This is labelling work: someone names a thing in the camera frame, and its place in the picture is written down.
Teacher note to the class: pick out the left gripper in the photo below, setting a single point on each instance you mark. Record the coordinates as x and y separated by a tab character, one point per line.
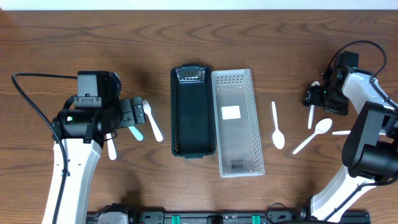
127	113

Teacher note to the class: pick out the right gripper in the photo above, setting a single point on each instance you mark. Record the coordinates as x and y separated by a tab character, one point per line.
314	97

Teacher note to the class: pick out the white spoon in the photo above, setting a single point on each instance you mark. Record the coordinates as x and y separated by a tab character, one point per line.
277	136
311	112

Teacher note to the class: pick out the white spoon diagonal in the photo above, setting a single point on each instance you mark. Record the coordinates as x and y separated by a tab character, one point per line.
321	128

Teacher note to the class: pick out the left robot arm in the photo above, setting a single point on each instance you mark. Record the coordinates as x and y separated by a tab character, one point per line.
87	122

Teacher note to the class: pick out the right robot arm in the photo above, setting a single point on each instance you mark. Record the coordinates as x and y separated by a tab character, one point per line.
369	154

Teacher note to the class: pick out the white plastic fork right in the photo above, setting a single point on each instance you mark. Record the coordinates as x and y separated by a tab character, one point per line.
148	111

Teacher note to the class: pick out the mint green plastic fork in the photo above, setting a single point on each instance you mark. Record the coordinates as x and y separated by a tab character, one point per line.
136	133

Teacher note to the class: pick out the black plastic basket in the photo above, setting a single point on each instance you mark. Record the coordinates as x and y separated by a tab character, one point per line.
192	111

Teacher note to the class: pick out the white spoon horizontal far right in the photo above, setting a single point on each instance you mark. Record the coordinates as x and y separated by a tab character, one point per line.
347	132

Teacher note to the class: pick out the clear plastic basket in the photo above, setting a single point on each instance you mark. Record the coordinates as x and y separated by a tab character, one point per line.
238	140

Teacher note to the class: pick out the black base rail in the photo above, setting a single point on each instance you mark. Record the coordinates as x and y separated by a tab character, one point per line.
118	213

